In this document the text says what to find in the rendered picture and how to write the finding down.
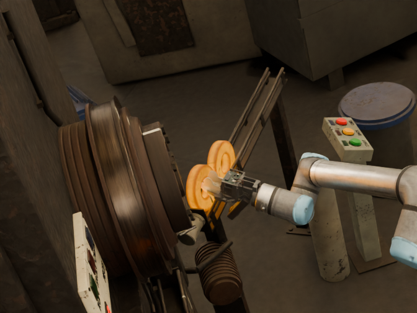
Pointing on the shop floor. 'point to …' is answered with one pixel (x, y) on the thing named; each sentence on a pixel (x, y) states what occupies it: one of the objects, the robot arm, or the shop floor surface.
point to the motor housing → (220, 279)
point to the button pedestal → (359, 202)
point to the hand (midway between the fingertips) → (200, 183)
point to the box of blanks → (328, 32)
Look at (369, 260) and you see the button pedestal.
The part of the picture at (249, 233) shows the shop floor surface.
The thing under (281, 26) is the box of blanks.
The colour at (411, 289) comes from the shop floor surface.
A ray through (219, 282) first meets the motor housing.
